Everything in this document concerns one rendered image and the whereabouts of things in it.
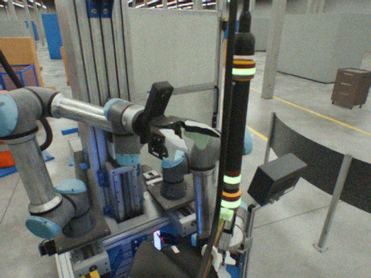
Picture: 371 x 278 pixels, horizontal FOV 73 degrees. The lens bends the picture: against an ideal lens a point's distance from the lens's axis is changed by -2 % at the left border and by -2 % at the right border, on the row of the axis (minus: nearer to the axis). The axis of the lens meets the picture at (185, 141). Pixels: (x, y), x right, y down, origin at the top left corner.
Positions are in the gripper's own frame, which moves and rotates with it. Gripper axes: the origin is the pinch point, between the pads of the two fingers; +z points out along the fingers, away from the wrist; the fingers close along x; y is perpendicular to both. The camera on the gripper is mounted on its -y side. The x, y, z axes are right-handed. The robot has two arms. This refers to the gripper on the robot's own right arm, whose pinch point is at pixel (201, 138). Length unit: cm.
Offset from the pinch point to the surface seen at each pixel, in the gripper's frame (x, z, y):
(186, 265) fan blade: -3.9, -8.3, 47.0
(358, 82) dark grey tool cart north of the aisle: -660, -116, 99
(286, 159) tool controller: -80, -15, 41
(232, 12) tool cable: 8.2, 11.7, -22.0
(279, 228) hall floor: -170, -44, 166
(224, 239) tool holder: 3.3, 9.8, 17.7
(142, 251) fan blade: 13.6, -3.9, 23.9
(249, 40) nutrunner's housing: 0.7, 9.4, -18.7
